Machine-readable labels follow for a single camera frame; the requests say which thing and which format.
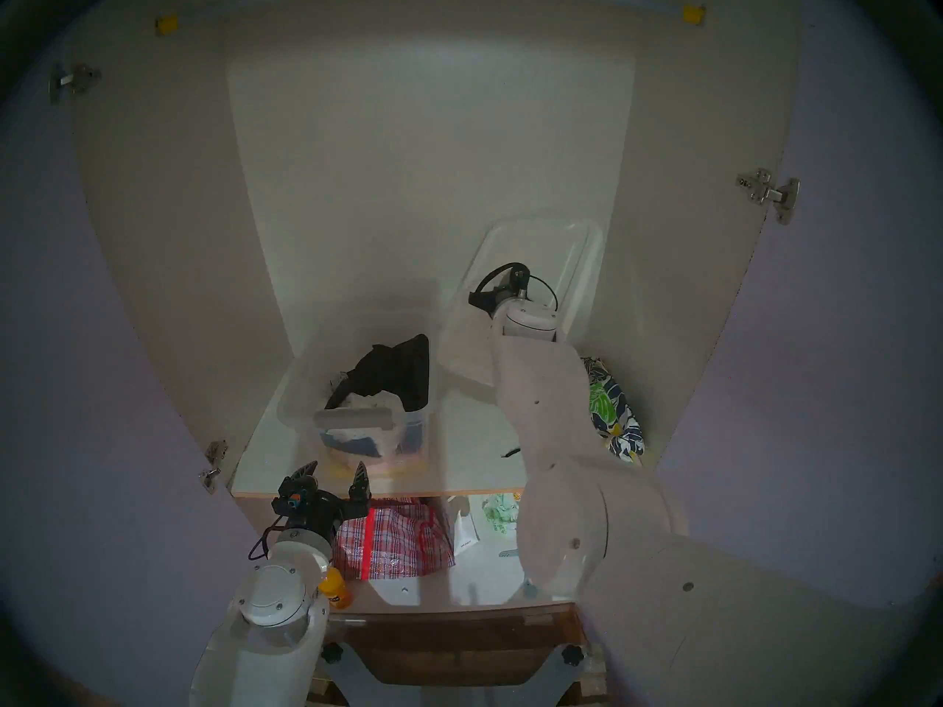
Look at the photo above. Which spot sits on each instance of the dark brown wooden panel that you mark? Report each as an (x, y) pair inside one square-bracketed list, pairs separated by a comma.
[(457, 646)]

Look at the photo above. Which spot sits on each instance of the black round knob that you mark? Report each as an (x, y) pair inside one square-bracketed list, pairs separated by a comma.
[(573, 655), (332, 652)]

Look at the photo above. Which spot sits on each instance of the dark blue folded cloth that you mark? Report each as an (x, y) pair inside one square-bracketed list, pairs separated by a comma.
[(353, 442)]

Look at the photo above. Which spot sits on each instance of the black garment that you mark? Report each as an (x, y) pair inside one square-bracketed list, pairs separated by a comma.
[(394, 367)]

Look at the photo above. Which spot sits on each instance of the green printed plastic bag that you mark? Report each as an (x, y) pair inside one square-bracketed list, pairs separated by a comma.
[(501, 512)]

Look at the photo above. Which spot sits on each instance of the white wardrobe cabinet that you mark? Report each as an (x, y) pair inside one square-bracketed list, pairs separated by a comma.
[(184, 197)]

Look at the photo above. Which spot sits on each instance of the red plaid woven bag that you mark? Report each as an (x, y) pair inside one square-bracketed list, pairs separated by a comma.
[(398, 540)]

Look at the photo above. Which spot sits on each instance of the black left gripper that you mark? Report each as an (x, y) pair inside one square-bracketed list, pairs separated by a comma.
[(320, 510)]

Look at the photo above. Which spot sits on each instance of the navy green floral garment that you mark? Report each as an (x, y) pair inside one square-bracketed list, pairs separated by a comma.
[(615, 418)]

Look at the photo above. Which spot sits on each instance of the lavender cabinet door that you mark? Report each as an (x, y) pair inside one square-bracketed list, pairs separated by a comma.
[(74, 381), (832, 381)]

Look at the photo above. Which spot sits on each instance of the white crumpled cloth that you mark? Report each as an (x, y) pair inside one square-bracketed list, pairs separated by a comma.
[(368, 401)]

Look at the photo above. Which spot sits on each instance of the white plastic bag red print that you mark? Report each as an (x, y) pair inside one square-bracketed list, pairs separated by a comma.
[(464, 529)]

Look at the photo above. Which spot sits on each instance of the white plastic bin lid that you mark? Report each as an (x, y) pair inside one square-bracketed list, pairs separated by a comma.
[(538, 249)]

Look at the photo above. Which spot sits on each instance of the yellow orange bottle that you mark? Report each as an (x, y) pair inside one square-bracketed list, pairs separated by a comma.
[(336, 589)]

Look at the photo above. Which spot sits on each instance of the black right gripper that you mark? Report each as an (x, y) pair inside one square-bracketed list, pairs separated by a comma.
[(495, 299)]

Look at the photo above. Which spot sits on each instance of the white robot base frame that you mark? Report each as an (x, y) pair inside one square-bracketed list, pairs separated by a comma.
[(353, 680)]

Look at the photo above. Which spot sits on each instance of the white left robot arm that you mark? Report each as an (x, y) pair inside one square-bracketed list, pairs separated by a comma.
[(272, 610)]

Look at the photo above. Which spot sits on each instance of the silver cabinet door hinge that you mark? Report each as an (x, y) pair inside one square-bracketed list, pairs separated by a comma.
[(214, 466), (74, 79), (773, 194)]

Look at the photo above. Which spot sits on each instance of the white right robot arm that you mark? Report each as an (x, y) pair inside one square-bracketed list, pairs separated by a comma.
[(626, 551)]

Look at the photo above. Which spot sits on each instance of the yellow rod holder clip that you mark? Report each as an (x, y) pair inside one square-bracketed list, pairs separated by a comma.
[(693, 14), (166, 24)]

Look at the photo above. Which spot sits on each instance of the clear plastic storage bin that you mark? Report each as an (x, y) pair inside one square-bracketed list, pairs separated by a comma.
[(302, 389)]

